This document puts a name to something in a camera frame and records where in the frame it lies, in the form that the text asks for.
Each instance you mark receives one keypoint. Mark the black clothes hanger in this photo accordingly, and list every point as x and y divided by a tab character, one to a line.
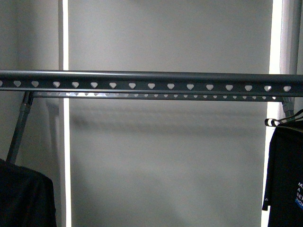
270	122

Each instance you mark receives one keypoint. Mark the black printed t-shirt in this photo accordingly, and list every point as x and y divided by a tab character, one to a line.
284	185

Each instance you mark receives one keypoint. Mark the dark grey clothes rack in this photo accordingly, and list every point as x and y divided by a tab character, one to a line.
146	85

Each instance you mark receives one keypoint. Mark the black t-shirt at left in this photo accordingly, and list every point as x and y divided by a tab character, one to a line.
26	197

